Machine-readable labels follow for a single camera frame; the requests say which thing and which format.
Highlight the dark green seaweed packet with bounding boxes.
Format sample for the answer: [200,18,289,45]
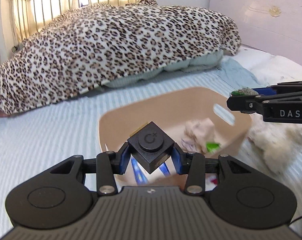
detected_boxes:
[230,87,259,96]

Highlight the blue tissue pack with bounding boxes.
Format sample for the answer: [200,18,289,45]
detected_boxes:
[131,157,170,185]

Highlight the green snack packet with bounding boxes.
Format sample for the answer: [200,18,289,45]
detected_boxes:
[206,142,220,153]

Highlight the beige cloth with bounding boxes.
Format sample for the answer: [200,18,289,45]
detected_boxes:
[181,118,215,154]

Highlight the black cube box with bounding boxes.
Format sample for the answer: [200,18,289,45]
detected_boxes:
[127,122,174,174]

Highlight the white red plush toy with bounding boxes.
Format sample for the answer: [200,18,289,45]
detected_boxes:
[205,173,218,191]

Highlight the white pillow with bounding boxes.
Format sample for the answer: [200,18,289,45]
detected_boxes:
[232,46,302,86]

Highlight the beige plastic storage bin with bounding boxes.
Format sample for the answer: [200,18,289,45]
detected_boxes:
[98,87,253,188]

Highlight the white fluffy plush toy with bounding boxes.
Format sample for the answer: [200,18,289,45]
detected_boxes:
[248,114,302,174]

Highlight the light green folded quilt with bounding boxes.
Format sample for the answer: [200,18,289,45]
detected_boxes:
[101,49,223,88]

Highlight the pale pink headboard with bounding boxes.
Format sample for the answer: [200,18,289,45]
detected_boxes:
[209,0,302,66]

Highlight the blue striped bed sheet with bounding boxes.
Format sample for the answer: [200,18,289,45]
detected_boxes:
[0,57,302,239]

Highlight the leopard print blanket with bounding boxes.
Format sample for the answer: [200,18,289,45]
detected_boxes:
[0,0,241,115]

